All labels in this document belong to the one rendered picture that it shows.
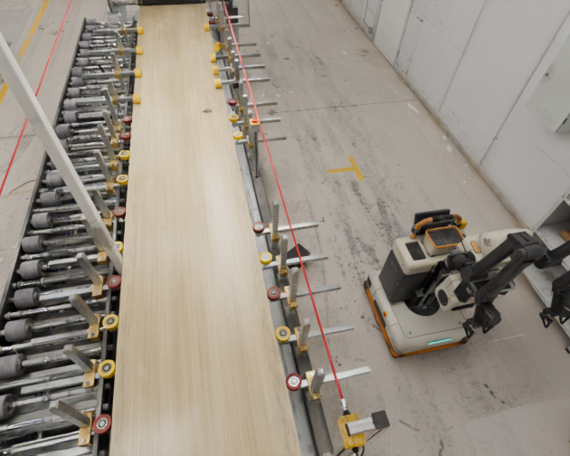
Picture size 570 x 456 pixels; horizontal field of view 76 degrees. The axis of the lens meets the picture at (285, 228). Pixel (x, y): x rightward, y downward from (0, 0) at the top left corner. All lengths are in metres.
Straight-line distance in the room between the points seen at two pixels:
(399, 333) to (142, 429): 1.78
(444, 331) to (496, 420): 0.68
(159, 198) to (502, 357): 2.85
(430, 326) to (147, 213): 2.15
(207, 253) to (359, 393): 1.49
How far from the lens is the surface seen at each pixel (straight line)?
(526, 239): 1.78
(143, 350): 2.08
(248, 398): 1.91
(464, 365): 3.27
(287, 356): 2.27
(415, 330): 2.90
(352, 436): 1.12
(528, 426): 3.33
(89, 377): 2.18
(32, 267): 2.67
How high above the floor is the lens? 2.75
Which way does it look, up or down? 51 degrees down
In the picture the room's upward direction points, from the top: 4 degrees clockwise
